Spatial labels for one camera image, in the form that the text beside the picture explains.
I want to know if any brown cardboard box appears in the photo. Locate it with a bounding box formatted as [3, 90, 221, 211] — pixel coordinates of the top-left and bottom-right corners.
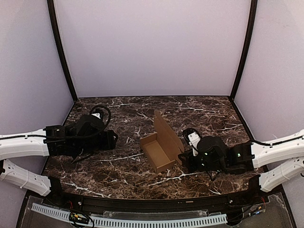
[140, 110, 184, 174]

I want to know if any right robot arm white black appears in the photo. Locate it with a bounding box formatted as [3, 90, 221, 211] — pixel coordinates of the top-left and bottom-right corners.
[178, 128, 304, 192]

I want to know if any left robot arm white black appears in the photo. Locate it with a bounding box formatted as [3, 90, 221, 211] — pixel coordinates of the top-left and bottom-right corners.
[0, 113, 118, 196]

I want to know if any small green circuit board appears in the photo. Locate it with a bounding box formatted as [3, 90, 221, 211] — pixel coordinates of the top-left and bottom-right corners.
[68, 212, 90, 224]

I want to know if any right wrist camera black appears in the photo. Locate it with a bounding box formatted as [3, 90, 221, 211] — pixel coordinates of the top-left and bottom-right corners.
[182, 128, 202, 157]

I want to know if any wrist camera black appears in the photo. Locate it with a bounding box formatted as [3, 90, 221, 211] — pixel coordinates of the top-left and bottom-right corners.
[182, 128, 202, 157]
[89, 105, 111, 126]

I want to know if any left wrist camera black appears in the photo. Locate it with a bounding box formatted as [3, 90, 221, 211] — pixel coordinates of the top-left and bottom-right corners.
[89, 105, 111, 126]

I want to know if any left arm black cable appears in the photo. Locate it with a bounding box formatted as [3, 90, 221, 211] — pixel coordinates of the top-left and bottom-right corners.
[47, 104, 112, 140]

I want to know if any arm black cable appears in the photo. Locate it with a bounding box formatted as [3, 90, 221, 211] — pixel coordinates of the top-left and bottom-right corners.
[47, 104, 112, 140]
[251, 135, 304, 147]

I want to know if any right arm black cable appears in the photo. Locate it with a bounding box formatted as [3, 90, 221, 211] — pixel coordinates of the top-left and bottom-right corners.
[251, 135, 304, 147]

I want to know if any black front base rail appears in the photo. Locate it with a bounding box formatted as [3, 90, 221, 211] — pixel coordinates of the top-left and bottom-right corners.
[43, 191, 269, 214]

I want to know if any white slotted cable duct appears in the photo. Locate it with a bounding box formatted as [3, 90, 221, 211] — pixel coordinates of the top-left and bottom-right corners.
[30, 202, 228, 228]

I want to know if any left black frame post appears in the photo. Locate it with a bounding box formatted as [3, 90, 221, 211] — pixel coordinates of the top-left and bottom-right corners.
[47, 0, 78, 103]

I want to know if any black frame post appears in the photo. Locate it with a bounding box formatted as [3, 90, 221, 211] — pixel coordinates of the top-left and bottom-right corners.
[47, 0, 78, 103]
[230, 0, 258, 100]

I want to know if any right black frame post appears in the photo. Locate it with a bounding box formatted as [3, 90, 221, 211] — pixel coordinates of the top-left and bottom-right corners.
[230, 0, 258, 100]

